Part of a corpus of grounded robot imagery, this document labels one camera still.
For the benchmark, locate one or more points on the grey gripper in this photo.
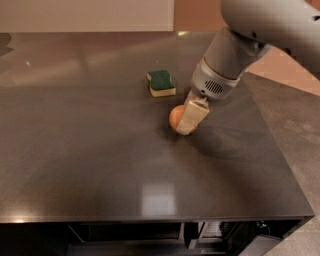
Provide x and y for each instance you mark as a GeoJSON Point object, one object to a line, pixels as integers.
{"type": "Point", "coordinates": [210, 84]}

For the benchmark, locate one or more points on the orange fruit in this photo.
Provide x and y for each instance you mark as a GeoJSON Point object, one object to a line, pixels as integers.
{"type": "Point", "coordinates": [175, 116]}

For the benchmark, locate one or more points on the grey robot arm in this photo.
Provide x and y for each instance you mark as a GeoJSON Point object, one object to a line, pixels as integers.
{"type": "Point", "coordinates": [252, 28]}

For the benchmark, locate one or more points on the green and yellow sponge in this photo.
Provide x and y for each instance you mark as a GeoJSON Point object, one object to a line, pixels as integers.
{"type": "Point", "coordinates": [160, 83]}

